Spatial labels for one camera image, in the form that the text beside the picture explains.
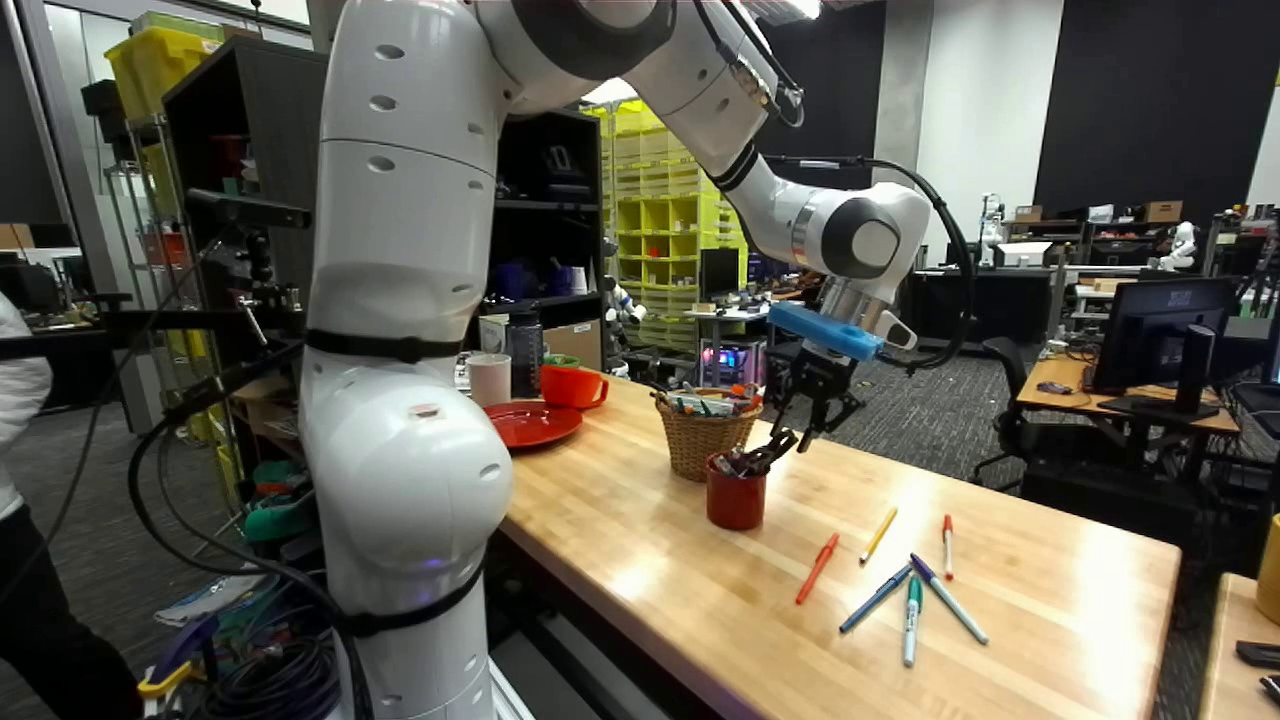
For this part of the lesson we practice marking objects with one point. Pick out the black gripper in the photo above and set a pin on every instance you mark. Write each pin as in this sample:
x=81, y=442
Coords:
x=822, y=372

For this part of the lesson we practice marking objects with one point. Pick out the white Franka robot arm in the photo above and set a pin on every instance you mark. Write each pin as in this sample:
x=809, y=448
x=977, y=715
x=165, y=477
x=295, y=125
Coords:
x=403, y=265

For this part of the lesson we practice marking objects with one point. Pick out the black marker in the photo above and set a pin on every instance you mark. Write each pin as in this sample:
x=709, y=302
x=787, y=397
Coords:
x=760, y=456

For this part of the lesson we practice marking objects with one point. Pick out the red marker cup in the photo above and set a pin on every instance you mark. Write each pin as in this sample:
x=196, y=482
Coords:
x=738, y=502

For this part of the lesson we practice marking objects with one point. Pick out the orange marker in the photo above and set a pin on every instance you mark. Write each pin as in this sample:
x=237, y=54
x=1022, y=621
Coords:
x=817, y=569

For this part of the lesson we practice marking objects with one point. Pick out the red and white marker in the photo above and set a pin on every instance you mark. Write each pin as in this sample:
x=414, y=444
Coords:
x=946, y=544

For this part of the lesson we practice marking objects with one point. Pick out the teal and white marker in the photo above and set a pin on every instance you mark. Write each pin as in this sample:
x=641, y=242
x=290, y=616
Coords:
x=913, y=621

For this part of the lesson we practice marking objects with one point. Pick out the blue and grey marker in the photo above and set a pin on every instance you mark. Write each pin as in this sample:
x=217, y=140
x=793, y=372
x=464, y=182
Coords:
x=948, y=601

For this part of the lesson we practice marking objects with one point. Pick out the white cup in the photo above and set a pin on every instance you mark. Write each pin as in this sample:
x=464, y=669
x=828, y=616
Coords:
x=490, y=377

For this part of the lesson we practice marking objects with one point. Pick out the woven wicker basket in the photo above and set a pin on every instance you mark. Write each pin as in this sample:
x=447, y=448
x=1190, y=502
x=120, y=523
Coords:
x=703, y=442

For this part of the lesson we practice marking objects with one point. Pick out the black office chair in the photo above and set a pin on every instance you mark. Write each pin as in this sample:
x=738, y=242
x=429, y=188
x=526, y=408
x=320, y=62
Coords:
x=1022, y=427

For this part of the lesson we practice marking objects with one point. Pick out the black background desk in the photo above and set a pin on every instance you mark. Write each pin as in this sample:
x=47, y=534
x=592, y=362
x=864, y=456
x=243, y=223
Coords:
x=992, y=306

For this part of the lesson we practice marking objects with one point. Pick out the red mug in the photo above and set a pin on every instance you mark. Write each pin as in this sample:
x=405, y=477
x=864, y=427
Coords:
x=574, y=386

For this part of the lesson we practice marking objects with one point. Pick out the yellow bin shelf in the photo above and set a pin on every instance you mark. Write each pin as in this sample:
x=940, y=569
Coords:
x=664, y=224

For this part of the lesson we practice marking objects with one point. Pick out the wooden office desk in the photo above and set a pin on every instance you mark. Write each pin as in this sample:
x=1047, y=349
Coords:
x=1066, y=383

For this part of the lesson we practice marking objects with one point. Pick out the red plate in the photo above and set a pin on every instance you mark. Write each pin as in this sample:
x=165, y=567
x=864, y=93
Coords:
x=542, y=427

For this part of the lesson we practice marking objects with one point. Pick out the dark bottle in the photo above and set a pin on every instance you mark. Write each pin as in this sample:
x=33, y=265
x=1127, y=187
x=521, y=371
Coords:
x=526, y=349

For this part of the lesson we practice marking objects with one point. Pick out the black storage shelf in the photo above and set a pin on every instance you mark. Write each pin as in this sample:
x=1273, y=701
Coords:
x=553, y=242

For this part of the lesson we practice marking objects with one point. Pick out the black computer monitor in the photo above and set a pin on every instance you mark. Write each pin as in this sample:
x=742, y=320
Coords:
x=1162, y=332

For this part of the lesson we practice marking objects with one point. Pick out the yellow plastic bin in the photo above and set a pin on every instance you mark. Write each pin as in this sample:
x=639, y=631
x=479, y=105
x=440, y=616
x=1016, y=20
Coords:
x=160, y=65

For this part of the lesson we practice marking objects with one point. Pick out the person in white shirt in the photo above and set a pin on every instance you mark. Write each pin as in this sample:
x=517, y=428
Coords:
x=33, y=613

